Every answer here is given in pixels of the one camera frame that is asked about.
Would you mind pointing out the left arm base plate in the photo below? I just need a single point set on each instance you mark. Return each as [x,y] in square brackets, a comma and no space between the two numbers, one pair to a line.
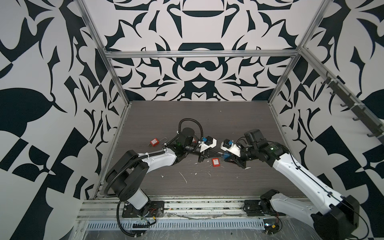
[152,208]

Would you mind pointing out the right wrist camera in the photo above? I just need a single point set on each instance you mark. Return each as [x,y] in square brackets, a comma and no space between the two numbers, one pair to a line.
[229,146]

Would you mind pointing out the blue padlock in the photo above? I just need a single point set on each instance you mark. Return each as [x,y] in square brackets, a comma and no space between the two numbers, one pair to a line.
[224,155]

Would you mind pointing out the aluminium frame crossbar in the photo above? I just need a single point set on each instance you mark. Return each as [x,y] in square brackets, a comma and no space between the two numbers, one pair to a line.
[200,54]

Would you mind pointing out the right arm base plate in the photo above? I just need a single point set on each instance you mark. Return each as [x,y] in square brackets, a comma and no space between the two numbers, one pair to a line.
[260,208]

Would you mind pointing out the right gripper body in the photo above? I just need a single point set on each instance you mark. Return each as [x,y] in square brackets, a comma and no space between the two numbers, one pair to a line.
[240,160]

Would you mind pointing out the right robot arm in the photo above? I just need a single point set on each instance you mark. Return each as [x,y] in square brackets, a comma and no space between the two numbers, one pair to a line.
[331,215]

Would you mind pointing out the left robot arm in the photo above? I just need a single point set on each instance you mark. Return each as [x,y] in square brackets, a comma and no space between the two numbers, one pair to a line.
[124,179]

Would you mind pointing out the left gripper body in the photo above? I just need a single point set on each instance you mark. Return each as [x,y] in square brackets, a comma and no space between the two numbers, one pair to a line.
[203,156]

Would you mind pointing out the black hook rail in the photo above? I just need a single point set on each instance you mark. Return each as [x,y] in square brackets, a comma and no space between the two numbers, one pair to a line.
[351,102]

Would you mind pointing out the red padlock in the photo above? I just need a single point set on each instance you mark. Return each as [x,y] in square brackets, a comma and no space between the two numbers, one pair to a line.
[216,162]
[154,142]

